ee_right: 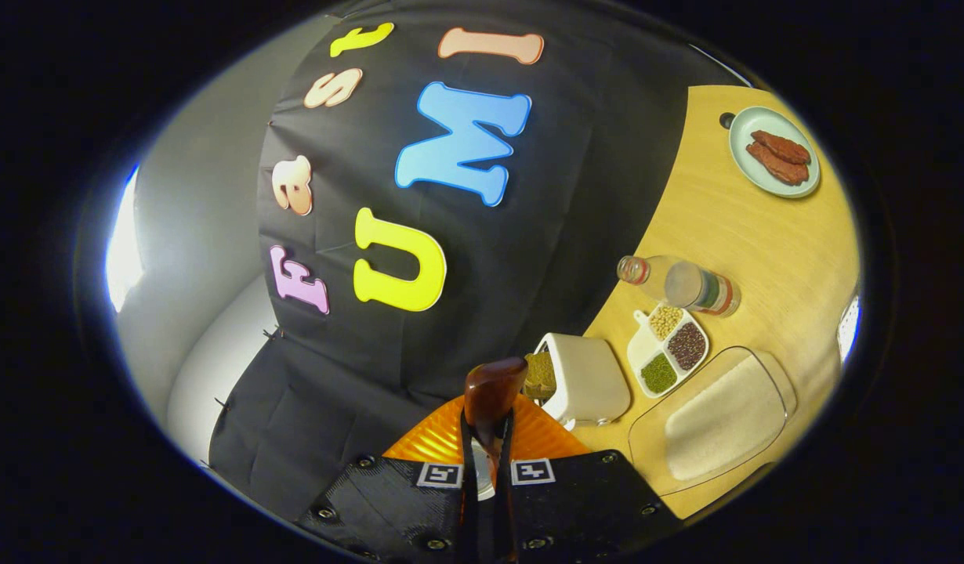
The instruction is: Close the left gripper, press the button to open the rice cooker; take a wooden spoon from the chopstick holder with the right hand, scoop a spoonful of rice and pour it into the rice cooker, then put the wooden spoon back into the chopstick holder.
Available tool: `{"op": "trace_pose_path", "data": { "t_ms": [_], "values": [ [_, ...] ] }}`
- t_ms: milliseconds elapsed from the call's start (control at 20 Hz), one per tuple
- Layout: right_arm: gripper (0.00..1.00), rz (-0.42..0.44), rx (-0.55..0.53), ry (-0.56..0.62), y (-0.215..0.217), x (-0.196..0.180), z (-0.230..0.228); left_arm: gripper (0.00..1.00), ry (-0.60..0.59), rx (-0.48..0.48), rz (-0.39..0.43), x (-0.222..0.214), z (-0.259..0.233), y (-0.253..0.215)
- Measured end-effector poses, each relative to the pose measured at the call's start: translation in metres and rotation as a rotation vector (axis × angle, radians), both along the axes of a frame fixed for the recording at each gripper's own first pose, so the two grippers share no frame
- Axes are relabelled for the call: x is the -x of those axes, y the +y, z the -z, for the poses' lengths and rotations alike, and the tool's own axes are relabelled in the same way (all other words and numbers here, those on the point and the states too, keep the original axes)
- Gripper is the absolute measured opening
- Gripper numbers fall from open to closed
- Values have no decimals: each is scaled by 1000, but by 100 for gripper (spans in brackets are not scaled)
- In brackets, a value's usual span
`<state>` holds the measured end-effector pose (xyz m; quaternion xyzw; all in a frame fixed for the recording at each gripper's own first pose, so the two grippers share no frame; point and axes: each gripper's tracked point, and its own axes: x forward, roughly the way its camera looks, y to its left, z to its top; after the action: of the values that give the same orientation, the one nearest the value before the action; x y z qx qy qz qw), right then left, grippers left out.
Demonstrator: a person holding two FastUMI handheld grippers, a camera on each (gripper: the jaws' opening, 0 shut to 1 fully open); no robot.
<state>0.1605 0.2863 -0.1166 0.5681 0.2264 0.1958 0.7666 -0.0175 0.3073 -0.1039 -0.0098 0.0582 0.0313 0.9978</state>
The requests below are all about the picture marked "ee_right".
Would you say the brown bread slice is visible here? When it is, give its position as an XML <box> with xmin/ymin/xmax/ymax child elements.
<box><xmin>524</xmin><ymin>351</ymin><xmax>557</xmax><ymax>400</ymax></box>

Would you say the clear plastic bottle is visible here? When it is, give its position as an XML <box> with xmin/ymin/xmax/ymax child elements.
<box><xmin>617</xmin><ymin>255</ymin><xmax>741</xmax><ymax>318</ymax></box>

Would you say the brown wooden spoon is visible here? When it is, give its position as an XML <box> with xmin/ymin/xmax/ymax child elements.
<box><xmin>460</xmin><ymin>357</ymin><xmax>530</xmax><ymax>502</ymax></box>

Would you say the white divided bean dish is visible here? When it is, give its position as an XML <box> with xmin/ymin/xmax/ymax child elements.
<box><xmin>627</xmin><ymin>303</ymin><xmax>710</xmax><ymax>399</ymax></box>

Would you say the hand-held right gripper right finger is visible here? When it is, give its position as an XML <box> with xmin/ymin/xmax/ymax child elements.
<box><xmin>494</xmin><ymin>396</ymin><xmax>683</xmax><ymax>564</ymax></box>

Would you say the white toaster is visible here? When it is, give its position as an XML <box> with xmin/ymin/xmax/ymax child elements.
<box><xmin>533</xmin><ymin>333</ymin><xmax>632</xmax><ymax>430</ymax></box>

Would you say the clear plastic tray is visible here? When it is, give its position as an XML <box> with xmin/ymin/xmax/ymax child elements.
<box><xmin>628</xmin><ymin>346</ymin><xmax>798</xmax><ymax>497</ymax></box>

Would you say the red meat slice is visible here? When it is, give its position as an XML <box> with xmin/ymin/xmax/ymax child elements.
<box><xmin>751</xmin><ymin>130</ymin><xmax>812</xmax><ymax>165</ymax></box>
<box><xmin>746</xmin><ymin>143</ymin><xmax>810</xmax><ymax>186</ymax></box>

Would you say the black backdrop cloth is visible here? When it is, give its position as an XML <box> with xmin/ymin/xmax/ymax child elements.
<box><xmin>208</xmin><ymin>0</ymin><xmax>753</xmax><ymax>522</ymax></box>

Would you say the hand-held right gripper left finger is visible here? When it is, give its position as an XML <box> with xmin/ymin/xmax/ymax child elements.
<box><xmin>294</xmin><ymin>396</ymin><xmax>483</xmax><ymax>564</ymax></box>

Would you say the long ceiling light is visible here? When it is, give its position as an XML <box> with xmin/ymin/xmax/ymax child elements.
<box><xmin>106</xmin><ymin>164</ymin><xmax>144</xmax><ymax>313</ymax></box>

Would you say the pale green plate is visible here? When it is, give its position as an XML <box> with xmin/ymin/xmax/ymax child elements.
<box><xmin>729</xmin><ymin>107</ymin><xmax>821</xmax><ymax>199</ymax></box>

